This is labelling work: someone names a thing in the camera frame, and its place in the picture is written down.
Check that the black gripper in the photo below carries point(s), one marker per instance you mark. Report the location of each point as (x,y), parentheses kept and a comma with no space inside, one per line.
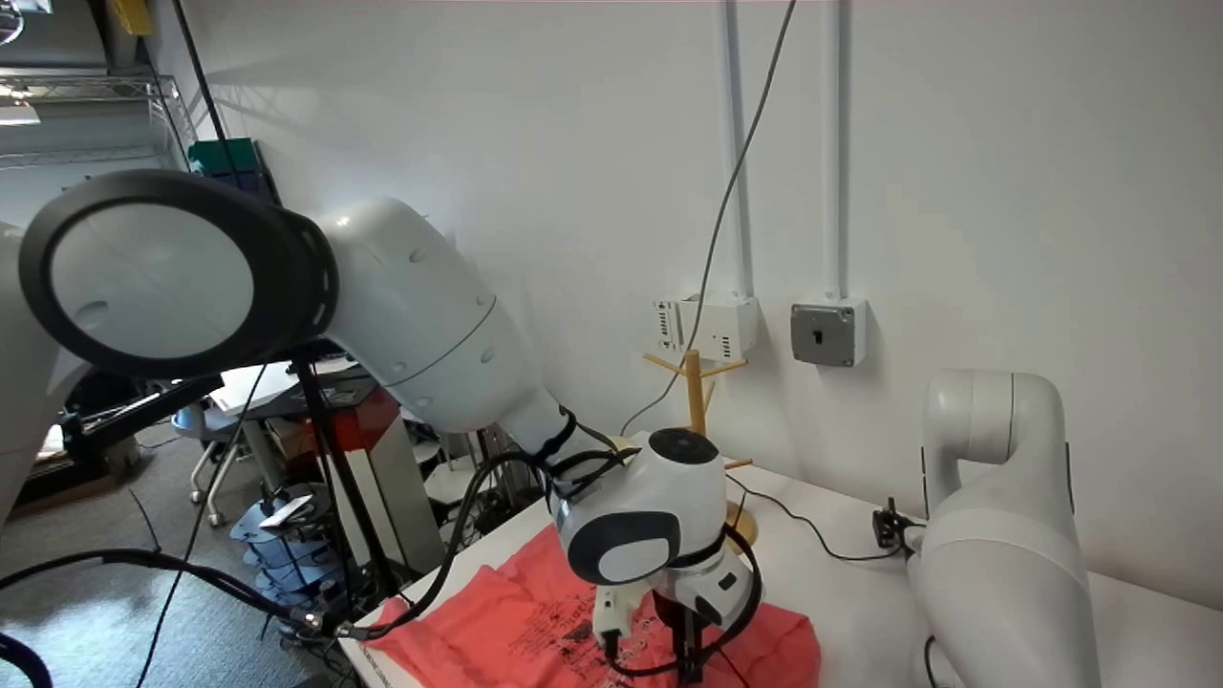
(687,625)

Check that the coral printed sweatshirt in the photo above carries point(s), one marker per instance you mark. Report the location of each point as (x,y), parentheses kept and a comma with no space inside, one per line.
(509,625)

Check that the slim white robot arm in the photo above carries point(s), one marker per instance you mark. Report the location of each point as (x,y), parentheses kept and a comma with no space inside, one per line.
(1006,575)

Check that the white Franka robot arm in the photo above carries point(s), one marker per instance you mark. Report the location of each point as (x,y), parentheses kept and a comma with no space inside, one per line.
(434,318)

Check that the wooden mug tree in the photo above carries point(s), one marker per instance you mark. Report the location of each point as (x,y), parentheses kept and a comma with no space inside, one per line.
(692,394)

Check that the grey junction box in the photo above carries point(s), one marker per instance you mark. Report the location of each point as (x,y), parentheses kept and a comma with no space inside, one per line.
(829,336)

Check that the red box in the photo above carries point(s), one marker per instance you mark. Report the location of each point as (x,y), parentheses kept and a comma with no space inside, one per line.
(370,421)

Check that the blue crate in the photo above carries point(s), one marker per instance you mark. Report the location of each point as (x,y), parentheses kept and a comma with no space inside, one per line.
(280,547)

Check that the green storage box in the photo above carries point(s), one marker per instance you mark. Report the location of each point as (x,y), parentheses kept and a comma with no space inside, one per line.
(230,157)

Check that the plain white wall box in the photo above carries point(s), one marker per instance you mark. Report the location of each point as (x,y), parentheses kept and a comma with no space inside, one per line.
(732,331)

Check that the white wall socket black markings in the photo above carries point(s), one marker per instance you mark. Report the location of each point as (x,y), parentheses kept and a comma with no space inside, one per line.
(673,327)

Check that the white wall conduit pipe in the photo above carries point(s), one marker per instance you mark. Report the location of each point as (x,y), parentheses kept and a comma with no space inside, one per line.
(839,127)
(740,77)

